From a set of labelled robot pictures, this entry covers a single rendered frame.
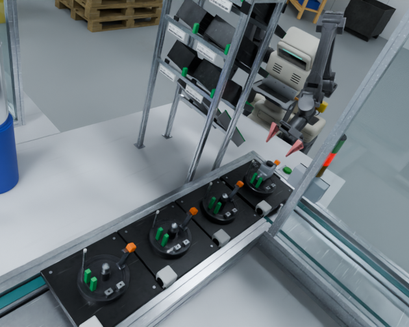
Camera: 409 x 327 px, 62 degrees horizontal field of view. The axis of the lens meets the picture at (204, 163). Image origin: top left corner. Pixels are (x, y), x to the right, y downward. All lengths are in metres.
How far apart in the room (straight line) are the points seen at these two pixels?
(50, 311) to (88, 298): 0.11
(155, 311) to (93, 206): 0.49
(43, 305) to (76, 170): 0.58
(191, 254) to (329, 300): 0.51
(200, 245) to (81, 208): 0.46
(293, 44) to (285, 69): 0.16
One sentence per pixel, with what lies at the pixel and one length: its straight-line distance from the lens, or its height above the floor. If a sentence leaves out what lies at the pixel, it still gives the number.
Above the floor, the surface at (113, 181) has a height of 0.86.
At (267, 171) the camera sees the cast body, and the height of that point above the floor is 1.07.
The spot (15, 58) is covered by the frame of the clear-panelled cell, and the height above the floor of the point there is 1.17.
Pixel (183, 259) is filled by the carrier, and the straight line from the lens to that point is 1.11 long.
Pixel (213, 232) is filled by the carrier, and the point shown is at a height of 0.97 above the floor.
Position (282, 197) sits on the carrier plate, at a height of 0.97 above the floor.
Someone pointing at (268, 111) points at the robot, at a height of 0.89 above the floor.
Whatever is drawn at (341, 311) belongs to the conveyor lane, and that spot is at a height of 0.92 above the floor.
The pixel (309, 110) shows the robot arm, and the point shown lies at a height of 1.35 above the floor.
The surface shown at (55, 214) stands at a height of 0.86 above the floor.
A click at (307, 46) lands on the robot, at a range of 1.97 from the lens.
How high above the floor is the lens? 1.88
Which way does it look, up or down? 39 degrees down
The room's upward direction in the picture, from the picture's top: 20 degrees clockwise
